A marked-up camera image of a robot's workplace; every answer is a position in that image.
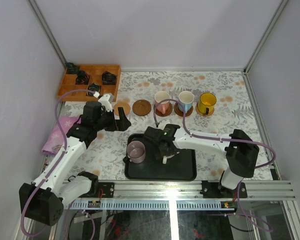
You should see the black orange cable roll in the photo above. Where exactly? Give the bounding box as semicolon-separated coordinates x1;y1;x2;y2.
75;70;90;85

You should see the pink mug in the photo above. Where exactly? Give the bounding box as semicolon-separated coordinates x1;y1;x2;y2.
154;91;170;114

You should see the blue mug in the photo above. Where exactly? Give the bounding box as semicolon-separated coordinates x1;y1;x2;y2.
178;91;195;113

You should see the blue slotted cable duct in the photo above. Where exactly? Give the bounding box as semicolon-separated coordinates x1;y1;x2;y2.
70;199;237;211

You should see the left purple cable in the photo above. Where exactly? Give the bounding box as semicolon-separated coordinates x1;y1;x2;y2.
20;89;98;240

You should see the floral tablecloth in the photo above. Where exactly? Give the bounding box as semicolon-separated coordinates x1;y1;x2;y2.
68;71;261;180

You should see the dark green yellow roll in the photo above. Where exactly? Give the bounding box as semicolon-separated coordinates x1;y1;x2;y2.
87;83;101;93

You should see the black serving tray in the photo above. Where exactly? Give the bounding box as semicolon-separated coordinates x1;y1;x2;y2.
123;133;197;182

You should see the cream white mug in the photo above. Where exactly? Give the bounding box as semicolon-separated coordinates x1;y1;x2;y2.
162;155;174;165

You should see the orange wooden compartment tray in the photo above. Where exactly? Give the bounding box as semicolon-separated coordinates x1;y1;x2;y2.
56;64;121;102

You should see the black roll far corner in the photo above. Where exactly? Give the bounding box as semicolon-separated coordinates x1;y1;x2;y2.
65;62;76;69

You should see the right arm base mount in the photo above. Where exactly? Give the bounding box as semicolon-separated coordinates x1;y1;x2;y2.
200;174;248;199

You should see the yellow mug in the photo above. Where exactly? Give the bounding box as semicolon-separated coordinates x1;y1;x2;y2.
198;92;217;115

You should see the aluminium front rail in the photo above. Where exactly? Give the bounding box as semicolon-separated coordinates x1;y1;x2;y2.
27;179;297;201

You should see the purple mug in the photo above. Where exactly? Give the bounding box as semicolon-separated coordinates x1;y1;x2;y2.
123;140;146;164

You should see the dark wooden coaster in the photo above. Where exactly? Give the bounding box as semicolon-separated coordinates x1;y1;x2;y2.
155;103;173;117
132;99;152;116
173;103;193;117

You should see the woven rattan coaster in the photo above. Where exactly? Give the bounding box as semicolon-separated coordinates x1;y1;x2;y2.
195;102;215;117
113;101;131;116

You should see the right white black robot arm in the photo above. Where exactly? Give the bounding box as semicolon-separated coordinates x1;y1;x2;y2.
143;124;260;198

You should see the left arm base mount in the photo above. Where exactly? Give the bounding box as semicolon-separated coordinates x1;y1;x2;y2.
68;171;115;199

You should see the black cable roll right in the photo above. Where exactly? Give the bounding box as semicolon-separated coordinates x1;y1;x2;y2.
101;70;118;85

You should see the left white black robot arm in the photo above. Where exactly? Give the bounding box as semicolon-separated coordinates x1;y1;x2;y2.
19;101;131;226

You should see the pink princess cloth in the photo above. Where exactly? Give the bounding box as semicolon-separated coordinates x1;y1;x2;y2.
41;116;79;156

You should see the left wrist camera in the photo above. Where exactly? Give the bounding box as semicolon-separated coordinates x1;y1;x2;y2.
98;93;114;112

